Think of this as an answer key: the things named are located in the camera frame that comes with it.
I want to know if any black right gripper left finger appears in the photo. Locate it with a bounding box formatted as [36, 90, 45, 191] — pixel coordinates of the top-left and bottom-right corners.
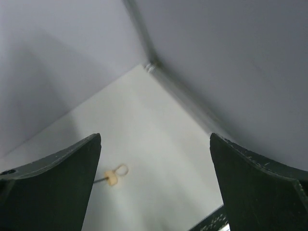
[0, 133, 102, 231]

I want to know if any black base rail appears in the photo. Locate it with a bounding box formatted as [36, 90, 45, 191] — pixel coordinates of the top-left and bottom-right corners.
[190, 205, 230, 231]

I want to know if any beige folding umbrella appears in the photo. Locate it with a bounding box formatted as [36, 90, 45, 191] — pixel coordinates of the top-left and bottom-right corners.
[93, 164, 129, 186]

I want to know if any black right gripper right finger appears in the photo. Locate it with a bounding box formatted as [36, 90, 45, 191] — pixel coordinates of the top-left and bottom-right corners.
[210, 133, 308, 231]

